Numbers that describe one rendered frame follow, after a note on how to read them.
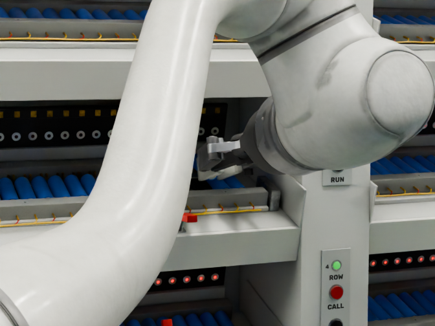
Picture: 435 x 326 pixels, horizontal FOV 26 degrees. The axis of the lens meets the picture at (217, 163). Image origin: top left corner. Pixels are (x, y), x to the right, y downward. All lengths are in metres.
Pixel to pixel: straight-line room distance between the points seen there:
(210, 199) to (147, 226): 0.58
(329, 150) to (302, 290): 0.37
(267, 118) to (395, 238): 0.36
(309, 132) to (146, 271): 0.31
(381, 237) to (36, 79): 0.48
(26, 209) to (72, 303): 0.60
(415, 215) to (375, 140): 0.46
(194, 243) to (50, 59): 0.27
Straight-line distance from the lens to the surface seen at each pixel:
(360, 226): 1.19
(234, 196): 1.16
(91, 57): 1.06
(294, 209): 1.16
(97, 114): 1.22
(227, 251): 1.12
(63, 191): 1.14
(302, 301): 1.17
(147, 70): 0.66
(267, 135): 0.92
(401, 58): 0.79
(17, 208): 1.09
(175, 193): 0.60
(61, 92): 1.05
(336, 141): 0.81
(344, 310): 1.20
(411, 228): 1.23
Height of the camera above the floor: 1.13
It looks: 6 degrees down
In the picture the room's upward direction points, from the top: straight up
